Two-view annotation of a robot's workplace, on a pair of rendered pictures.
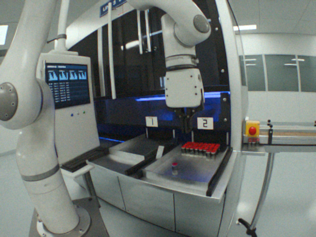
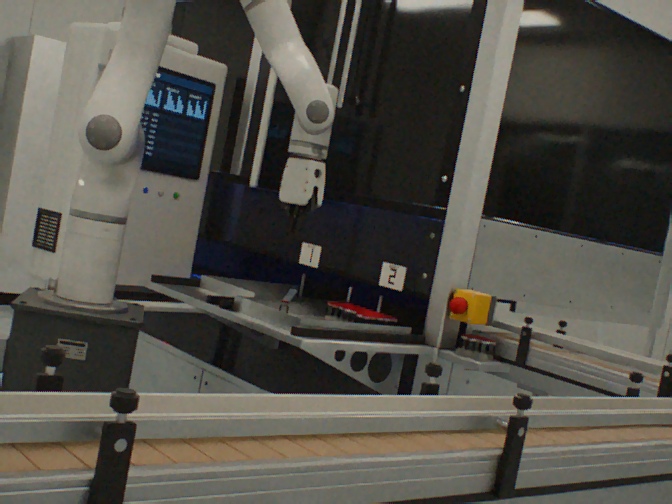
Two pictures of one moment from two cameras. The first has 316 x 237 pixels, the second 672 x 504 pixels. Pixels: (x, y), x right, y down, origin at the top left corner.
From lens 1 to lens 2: 155 cm
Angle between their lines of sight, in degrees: 16
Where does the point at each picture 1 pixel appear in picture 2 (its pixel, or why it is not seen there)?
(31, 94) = (133, 136)
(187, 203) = not seen: hidden behind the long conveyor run
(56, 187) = (114, 238)
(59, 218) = (95, 278)
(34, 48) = (142, 89)
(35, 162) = (107, 201)
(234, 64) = (465, 170)
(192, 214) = not seen: outside the picture
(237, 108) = (448, 257)
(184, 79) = (299, 170)
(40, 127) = (120, 173)
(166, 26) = not seen: hidden behind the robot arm
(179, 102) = (289, 196)
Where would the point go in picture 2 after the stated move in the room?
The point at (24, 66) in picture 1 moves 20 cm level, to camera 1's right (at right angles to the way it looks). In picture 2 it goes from (131, 107) to (221, 122)
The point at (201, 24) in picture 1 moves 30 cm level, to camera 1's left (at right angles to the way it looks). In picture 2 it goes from (315, 113) to (181, 91)
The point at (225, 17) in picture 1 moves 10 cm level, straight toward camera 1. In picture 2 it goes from (484, 63) to (460, 52)
